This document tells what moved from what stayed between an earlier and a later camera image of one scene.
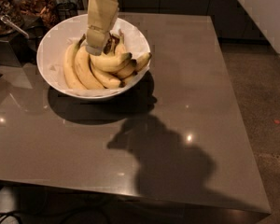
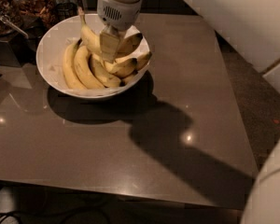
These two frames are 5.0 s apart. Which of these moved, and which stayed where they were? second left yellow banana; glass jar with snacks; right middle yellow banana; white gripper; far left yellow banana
Moved: white gripper
Stayed: right middle yellow banana; glass jar with snacks; second left yellow banana; far left yellow banana
